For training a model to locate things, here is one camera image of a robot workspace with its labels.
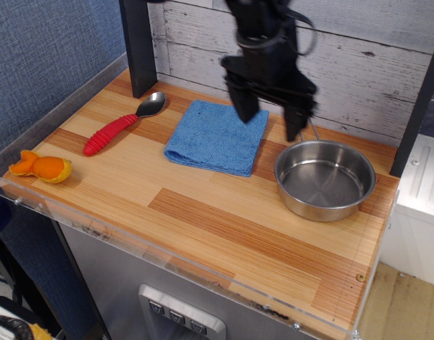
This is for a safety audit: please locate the right dark vertical post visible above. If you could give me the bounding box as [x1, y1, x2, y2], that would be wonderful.
[389, 0, 434, 178]

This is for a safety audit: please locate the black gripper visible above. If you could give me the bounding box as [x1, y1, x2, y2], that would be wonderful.
[221, 44, 317, 142]

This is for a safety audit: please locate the dark vertical post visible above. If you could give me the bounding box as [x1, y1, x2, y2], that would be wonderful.
[389, 0, 434, 178]
[119, 0, 157, 98]

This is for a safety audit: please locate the clear acrylic table guard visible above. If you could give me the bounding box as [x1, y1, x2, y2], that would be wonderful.
[0, 57, 399, 339]

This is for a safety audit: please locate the left dark vertical post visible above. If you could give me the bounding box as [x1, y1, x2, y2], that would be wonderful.
[119, 0, 157, 98]

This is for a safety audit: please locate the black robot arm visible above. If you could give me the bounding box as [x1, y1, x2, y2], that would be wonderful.
[221, 1, 317, 142]

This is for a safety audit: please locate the blue folded cloth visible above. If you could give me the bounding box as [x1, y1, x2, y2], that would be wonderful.
[164, 100, 269, 177]

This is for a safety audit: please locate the silver control panel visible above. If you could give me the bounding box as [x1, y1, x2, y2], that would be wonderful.
[139, 284, 227, 340]

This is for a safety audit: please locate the stainless steel pot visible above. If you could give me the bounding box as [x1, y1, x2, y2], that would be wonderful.
[274, 122, 376, 222]

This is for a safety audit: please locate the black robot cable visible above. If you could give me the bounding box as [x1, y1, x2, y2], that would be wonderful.
[237, 6, 319, 57]

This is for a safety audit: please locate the yellow black object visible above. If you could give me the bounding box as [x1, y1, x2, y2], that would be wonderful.
[0, 314, 55, 340]

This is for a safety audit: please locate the stainless steel cabinet front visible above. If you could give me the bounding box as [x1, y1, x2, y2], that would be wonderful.
[59, 224, 310, 339]

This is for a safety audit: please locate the orange plush fish toy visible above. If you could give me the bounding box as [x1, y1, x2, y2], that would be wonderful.
[8, 150, 72, 184]

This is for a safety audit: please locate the white ribbed appliance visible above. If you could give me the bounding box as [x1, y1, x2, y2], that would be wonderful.
[379, 135, 434, 285]

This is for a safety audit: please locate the red handled metal spoon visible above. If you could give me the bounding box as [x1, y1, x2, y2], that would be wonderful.
[83, 91, 166, 157]

